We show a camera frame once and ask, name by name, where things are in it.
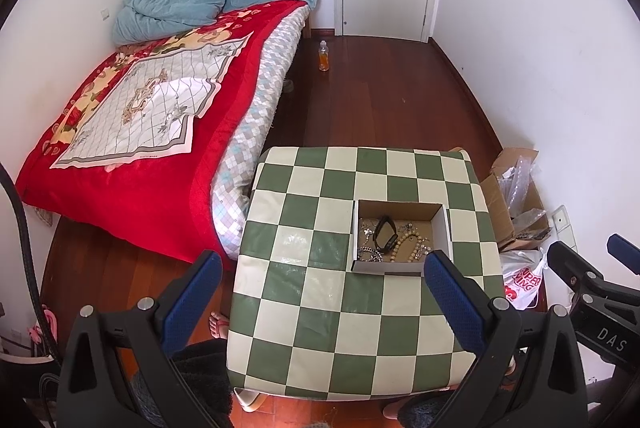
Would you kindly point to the wooden bed frame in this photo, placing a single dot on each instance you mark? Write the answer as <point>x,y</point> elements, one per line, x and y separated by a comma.
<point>307,23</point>

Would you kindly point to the white printed plastic bag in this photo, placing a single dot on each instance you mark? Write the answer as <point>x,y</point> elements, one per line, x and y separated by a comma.
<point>520,278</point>

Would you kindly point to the diamond patterned mattress sheet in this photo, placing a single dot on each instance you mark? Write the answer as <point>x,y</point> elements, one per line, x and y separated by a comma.
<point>260,108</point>

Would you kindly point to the person's left leg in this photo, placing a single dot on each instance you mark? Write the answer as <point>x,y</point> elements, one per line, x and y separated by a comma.
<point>200,373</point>

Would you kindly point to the white cardboard box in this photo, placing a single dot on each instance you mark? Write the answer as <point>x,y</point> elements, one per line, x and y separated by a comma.
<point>390,267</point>

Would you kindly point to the blue folded quilt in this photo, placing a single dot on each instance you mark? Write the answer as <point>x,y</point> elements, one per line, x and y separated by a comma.
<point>165,3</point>

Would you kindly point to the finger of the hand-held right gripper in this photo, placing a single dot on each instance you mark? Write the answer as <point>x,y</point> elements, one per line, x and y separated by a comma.
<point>575,265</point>
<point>622,244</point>

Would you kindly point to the pink plastic object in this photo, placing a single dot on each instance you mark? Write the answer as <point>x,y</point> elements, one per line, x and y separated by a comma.
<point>47,315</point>

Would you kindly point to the small dark round object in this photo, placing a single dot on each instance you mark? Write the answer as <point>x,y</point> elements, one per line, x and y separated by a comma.
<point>288,86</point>

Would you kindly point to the red floral blanket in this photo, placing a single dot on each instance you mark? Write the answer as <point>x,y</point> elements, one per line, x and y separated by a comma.
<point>150,168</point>

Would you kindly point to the brown cardboard box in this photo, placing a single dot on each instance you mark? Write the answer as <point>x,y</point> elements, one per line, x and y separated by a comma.
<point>495,203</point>

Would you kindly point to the clear plastic packaging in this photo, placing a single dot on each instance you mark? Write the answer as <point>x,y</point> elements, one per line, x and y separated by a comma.
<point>517,188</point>

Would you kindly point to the person's leg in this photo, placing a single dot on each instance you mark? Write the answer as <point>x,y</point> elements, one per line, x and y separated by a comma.
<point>200,373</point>
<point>430,410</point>

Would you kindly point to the black smart band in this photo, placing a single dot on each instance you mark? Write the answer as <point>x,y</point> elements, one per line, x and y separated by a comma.
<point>387,242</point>

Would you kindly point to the green checkered tablecloth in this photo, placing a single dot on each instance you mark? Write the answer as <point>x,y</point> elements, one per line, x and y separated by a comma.
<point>320,308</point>

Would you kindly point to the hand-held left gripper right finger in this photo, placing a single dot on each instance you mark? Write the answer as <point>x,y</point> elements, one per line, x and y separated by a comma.
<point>455,303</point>

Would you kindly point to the white power strip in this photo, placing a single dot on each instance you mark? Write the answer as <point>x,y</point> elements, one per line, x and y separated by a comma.
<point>562,220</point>

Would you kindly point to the orange drink bottle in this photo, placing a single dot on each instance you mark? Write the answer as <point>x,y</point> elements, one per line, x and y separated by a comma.
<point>324,58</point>

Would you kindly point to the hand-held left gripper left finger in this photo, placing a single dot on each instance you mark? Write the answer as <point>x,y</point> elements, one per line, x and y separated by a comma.
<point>192,298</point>

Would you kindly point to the person's right leg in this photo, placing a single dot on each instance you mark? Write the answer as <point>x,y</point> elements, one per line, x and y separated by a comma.
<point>430,410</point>

